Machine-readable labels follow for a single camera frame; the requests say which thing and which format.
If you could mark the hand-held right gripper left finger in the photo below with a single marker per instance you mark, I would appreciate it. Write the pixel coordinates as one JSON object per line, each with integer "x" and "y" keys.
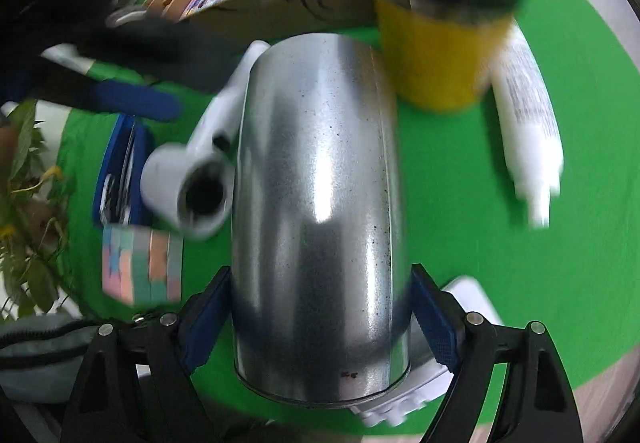
{"x": 207, "y": 323}

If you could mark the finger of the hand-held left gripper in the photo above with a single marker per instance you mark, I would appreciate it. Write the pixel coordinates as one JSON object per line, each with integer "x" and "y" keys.
{"x": 170, "y": 53}
{"x": 135, "y": 100}

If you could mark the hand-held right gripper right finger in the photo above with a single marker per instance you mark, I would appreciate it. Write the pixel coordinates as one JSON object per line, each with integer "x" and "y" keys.
{"x": 435, "y": 328}

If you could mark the white folding phone stand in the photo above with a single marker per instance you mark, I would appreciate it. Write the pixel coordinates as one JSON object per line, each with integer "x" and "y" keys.
{"x": 470, "y": 295}

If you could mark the white hair dryer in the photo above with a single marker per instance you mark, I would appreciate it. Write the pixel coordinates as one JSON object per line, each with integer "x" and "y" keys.
{"x": 220, "y": 113}

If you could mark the silver foil packet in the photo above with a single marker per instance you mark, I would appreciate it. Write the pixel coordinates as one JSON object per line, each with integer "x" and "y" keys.
{"x": 320, "y": 223}

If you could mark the white plastic bottle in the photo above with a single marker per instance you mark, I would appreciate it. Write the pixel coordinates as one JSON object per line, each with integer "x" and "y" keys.
{"x": 525, "y": 123}

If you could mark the white and yellow tube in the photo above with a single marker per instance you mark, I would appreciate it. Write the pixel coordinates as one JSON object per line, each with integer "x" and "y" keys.
{"x": 435, "y": 58}

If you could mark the blue tool case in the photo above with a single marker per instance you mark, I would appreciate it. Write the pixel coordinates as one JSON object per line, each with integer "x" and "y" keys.
{"x": 112, "y": 158}

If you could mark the green table cloth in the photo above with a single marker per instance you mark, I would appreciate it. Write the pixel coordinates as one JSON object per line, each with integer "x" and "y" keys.
{"x": 460, "y": 248}

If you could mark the pastel coloured block cube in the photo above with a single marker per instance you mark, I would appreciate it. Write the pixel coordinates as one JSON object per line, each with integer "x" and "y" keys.
{"x": 140, "y": 268}

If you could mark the potted leafy plant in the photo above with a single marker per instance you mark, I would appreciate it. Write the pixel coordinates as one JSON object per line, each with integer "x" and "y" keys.
{"x": 30, "y": 223}

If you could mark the grey bag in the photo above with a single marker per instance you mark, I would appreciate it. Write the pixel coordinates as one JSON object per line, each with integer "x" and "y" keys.
{"x": 35, "y": 353}

